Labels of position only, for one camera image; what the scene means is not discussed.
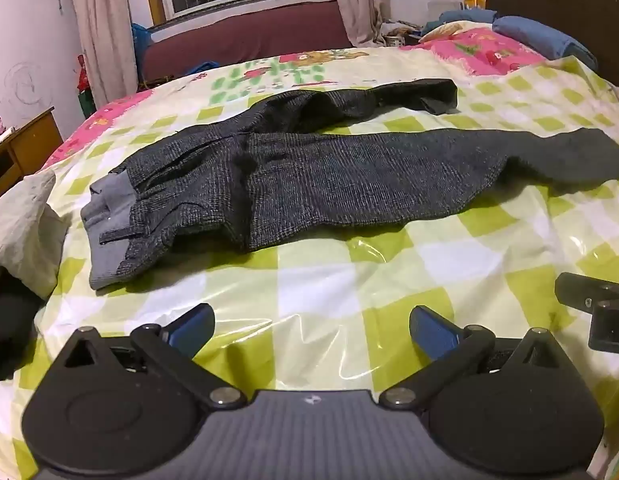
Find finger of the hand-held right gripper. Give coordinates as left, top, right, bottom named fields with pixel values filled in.
left=555, top=272, right=619, bottom=311

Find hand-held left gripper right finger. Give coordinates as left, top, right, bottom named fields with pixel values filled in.
left=379, top=305, right=575, bottom=410

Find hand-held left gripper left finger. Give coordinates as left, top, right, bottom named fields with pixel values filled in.
left=50, top=304, right=245, bottom=408

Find dark grey pants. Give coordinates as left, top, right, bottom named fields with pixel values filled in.
left=80, top=79, right=619, bottom=291

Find green checked printed blanket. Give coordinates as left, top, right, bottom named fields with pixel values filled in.
left=0, top=20, right=619, bottom=480

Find dark cloth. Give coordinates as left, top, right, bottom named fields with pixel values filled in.
left=0, top=267, right=46, bottom=386

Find white crumpled cloth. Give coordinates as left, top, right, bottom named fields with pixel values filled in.
left=0, top=170, right=71, bottom=301

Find wooden cabinet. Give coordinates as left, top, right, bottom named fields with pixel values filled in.
left=0, top=106, right=64, bottom=203

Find blue pillow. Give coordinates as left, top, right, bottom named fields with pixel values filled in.
left=492, top=16, right=599, bottom=71

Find red decoration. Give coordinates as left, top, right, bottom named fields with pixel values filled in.
left=76, top=54, right=96, bottom=117

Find blue bag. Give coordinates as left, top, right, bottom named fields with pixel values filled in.
left=131, top=22, right=151, bottom=63

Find blue cloth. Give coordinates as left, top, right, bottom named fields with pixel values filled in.
left=422, top=9, right=496, bottom=37

